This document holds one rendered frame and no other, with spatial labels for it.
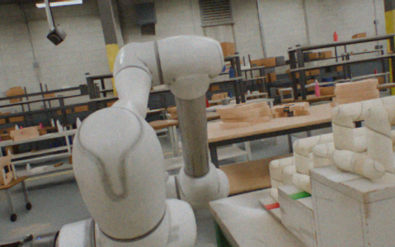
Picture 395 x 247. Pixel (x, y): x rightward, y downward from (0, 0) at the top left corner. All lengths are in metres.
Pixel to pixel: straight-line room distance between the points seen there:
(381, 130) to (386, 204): 0.10
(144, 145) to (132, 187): 0.05
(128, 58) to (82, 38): 10.99
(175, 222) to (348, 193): 0.26
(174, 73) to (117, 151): 0.58
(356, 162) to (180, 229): 0.28
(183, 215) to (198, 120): 0.58
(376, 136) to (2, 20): 12.37
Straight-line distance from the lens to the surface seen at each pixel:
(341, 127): 0.57
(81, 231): 0.53
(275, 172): 0.88
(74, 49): 11.87
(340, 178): 0.54
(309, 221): 0.66
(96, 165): 0.36
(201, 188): 1.24
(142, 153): 0.36
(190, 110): 1.01
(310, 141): 0.73
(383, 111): 0.51
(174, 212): 0.51
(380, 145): 0.51
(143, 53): 0.91
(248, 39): 12.51
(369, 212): 0.50
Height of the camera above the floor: 1.27
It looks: 6 degrees down
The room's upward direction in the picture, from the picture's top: 9 degrees counter-clockwise
